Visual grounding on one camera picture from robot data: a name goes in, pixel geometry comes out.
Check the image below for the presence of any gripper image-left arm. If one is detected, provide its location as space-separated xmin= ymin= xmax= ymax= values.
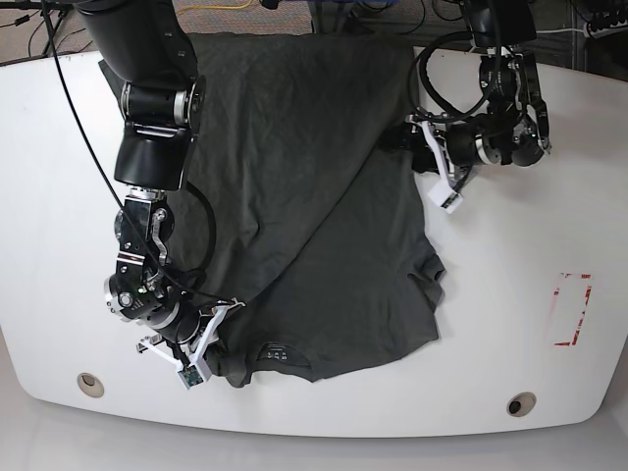
xmin=136 ymin=298 xmax=245 ymax=377

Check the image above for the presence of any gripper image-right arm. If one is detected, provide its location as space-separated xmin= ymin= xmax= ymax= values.
xmin=380 ymin=113 xmax=484 ymax=186

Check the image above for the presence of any dark grey T-shirt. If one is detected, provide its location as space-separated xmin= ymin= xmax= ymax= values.
xmin=97 ymin=31 xmax=447 ymax=390

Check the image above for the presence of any red tape rectangle marking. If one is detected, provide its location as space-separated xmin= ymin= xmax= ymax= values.
xmin=549 ymin=273 xmax=593 ymax=346

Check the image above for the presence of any white power strip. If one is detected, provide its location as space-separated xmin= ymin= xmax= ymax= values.
xmin=585 ymin=9 xmax=627 ymax=38

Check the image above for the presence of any black tripod stand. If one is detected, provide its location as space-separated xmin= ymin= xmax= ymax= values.
xmin=1 ymin=1 xmax=94 ymax=65

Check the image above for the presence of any wrist camera on image-left arm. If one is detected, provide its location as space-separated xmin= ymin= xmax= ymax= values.
xmin=178 ymin=360 xmax=212 ymax=390

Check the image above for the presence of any wrist camera on image-right arm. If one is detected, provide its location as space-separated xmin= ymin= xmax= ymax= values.
xmin=427 ymin=181 xmax=463 ymax=214

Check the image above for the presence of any left table cable grommet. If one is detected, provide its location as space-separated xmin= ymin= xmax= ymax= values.
xmin=77 ymin=373 xmax=104 ymax=398

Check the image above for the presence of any table cable grommet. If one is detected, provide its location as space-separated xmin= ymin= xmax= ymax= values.
xmin=506 ymin=392 xmax=537 ymax=418
xmin=77 ymin=373 xmax=104 ymax=398

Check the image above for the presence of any grey metal frame background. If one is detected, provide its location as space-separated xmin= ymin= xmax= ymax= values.
xmin=307 ymin=1 xmax=362 ymax=35

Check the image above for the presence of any yellow cable on floor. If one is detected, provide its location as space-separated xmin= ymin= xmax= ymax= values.
xmin=176 ymin=0 xmax=254 ymax=15

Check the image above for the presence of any right table cable grommet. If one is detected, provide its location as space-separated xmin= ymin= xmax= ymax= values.
xmin=506 ymin=392 xmax=537 ymax=418

